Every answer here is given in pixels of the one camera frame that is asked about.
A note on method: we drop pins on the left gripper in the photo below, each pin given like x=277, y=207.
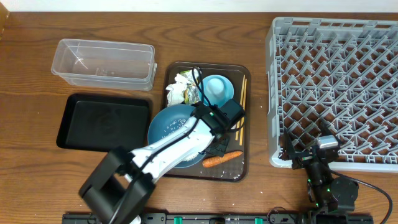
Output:
x=216, y=155

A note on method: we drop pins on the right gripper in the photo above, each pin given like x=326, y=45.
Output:
x=289, y=153

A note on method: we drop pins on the orange carrot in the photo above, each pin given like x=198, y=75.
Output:
x=216, y=160

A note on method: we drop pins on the white rice pile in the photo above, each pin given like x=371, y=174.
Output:
x=173, y=126

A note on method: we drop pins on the foil wrapper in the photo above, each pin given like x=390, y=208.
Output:
x=190, y=79

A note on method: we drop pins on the white napkin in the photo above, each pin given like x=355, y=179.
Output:
x=176, y=91

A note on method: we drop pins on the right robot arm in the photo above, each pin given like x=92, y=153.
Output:
x=331, y=195

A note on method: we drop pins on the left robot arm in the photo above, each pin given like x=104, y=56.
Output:
x=122, y=183

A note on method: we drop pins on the grey dishwasher rack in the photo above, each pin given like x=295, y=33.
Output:
x=342, y=72

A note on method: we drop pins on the light blue cup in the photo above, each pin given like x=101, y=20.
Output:
x=214, y=89

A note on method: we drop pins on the dark blue plate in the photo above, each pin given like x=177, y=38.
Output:
x=164, y=118

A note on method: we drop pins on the light blue bowl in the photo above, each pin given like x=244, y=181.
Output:
x=228, y=90

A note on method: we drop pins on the wooden chopstick right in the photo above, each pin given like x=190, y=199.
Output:
x=244, y=105

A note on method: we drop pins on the wooden chopstick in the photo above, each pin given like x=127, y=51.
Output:
x=244, y=105
x=241, y=103

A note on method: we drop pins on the dark brown serving tray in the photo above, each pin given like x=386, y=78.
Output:
x=235, y=169

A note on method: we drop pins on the wooden chopstick left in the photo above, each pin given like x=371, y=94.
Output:
x=241, y=103

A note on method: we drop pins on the black tray bin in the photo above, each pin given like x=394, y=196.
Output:
x=102, y=123

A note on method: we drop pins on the clear plastic bin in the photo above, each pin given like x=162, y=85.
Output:
x=105, y=64

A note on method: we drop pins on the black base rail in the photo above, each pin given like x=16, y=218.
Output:
x=277, y=218

